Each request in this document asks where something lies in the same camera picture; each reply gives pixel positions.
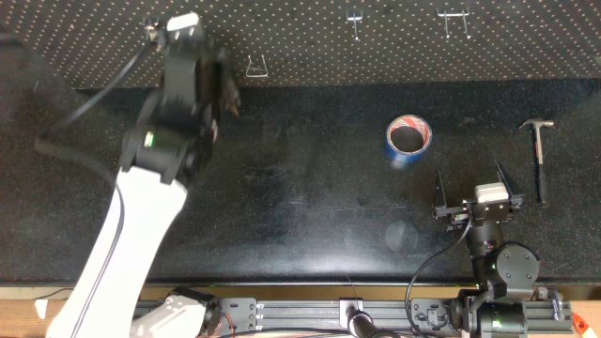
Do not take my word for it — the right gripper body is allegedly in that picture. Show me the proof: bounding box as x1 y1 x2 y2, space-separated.
431 194 523 231

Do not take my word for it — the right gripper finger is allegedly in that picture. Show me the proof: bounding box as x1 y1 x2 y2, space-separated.
432 169 447 210
492 160 518 198

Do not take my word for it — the hammer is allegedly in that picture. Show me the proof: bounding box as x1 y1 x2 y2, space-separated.
518 117 555 206

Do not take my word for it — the roll of blue tape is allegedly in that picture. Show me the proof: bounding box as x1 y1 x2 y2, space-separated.
385 114 434 164

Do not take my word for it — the black pegboard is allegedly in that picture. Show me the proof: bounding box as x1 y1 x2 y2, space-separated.
0 0 601 90

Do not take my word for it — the orange object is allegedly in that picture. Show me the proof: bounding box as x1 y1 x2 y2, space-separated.
571 313 591 337

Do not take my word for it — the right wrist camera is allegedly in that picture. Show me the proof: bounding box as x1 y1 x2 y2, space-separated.
472 181 510 204

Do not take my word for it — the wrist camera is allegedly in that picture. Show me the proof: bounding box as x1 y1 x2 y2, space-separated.
472 181 510 204
166 11 202 34

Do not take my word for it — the black cable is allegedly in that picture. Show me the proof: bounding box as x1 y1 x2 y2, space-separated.
58 41 154 131
404 213 473 338

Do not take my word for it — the mounting rail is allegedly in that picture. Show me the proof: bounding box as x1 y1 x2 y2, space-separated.
133 286 575 338

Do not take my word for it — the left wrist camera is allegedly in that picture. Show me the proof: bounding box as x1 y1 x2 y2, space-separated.
166 11 202 34

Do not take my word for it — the thin black wire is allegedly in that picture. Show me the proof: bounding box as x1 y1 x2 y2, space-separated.
35 286 75 301

